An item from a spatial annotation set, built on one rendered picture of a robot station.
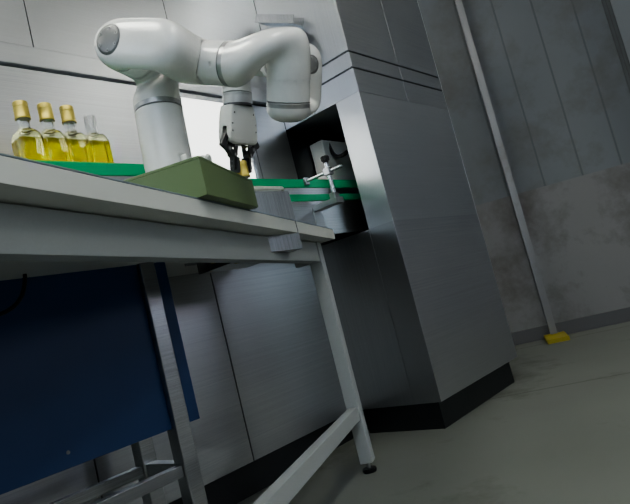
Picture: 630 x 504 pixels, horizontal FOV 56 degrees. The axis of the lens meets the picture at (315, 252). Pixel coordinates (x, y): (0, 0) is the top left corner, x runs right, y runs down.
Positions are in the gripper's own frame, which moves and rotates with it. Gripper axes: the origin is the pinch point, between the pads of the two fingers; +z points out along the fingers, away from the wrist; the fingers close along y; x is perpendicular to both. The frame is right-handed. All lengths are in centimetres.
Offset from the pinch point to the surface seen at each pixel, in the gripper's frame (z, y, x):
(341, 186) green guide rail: 4, -73, -20
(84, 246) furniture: 16, 67, 38
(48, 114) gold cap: -13.7, 34.5, -30.3
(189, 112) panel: -22, -23, -46
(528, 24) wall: -96, -270, -14
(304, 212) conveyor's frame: 13, -46, -17
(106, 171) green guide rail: 1.3, 30.3, -13.8
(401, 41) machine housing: -57, -116, -17
